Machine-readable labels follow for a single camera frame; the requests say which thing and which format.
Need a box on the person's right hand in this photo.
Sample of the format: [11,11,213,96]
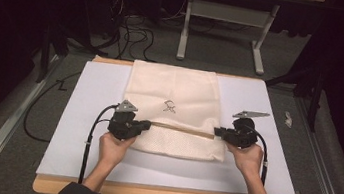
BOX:
[220,138,267,181]

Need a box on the tangle of black cables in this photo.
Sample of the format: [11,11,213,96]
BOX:
[97,0,171,66]

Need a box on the metal floor rail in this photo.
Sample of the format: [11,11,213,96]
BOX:
[282,96,344,194]
[0,47,62,194]

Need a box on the white table mat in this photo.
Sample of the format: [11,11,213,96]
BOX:
[35,52,311,194]

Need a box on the cream mesh laundry bag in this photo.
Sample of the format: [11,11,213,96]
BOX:
[116,58,237,164]

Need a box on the person's left hand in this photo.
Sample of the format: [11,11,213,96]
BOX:
[95,130,138,174]

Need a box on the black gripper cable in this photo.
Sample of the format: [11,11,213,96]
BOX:
[77,100,120,190]
[239,124,274,188]

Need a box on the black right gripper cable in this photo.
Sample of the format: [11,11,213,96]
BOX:
[239,124,274,188]

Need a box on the black floor cable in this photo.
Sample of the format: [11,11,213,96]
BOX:
[20,64,83,147]

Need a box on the black stand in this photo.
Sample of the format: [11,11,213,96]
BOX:
[34,16,74,88]
[259,60,327,134]

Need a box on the white desk frame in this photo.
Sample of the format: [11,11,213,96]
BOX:
[174,0,281,78]

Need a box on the small white scrap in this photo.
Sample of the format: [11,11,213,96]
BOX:
[283,110,295,129]

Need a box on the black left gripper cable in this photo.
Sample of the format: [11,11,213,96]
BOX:
[77,100,120,190]

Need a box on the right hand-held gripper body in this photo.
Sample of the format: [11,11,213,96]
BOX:
[223,108,272,153]

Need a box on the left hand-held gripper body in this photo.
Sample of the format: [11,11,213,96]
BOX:
[105,97,147,144]

